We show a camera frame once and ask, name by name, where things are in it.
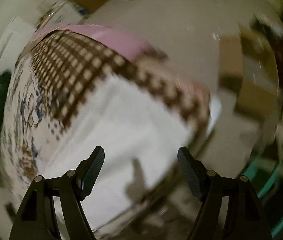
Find white pants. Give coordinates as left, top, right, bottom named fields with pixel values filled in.
left=41, top=74, right=216, bottom=230

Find teal metal rack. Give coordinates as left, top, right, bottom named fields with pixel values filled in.
left=242, top=155, right=283, bottom=239

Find floral bed sheet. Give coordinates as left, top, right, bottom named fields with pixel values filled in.
left=0, top=30, right=210, bottom=191

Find brown cardboard box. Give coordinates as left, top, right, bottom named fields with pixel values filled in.
left=219, top=35, right=279, bottom=120

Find pink mattress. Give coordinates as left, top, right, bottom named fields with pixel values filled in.
left=31, top=24, right=210, bottom=102

